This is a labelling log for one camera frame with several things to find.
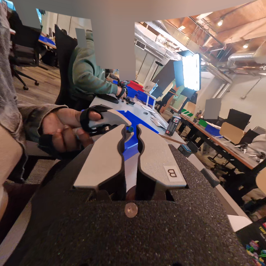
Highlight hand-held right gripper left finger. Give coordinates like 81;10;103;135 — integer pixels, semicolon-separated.
73;124;127;201

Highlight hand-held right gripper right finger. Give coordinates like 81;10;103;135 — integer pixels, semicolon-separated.
136;124;188;201

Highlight blue plastic bin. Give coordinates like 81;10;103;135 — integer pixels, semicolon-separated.
126;86;138;98
205;125;222;138
113;110;160;161
38;33;57;47
136;90;156;107

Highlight person's left forearm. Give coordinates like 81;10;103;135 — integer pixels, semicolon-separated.
0;4;69;146

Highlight black lego box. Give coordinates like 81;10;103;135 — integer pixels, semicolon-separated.
165;113;181;137

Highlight person's left hand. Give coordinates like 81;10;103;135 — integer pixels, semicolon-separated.
38;108;103;154

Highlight dark storage box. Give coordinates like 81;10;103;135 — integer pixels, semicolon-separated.
177;141;198;159

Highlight clear plastic bags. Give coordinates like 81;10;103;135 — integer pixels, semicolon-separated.
150;115;169;130

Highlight white booklet stand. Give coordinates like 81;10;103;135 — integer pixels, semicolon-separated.
143;82;159;112

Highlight red plastic bin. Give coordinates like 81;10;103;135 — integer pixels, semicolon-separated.
127;80;144;92

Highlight black light flag board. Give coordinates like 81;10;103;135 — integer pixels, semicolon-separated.
151;59;177;98

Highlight black chair backrest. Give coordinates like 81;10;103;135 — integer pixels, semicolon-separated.
54;24;78;105

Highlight long wooden table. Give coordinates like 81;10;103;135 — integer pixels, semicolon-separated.
169;106;266;170

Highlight tan chair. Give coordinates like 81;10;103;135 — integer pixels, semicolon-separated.
219;122;245;145

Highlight person's beige trousers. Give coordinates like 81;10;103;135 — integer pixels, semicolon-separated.
0;124;24;221

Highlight bright studio light panel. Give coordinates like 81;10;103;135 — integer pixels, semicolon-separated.
173;51;202;93

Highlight black office chair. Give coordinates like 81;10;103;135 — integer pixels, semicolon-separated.
227;108;252;130
9;11;49;91

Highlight black flower book box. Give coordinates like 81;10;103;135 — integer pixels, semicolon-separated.
236;219;266;266

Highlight silver ventilation duct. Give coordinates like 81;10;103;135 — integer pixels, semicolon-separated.
227;47;266;68

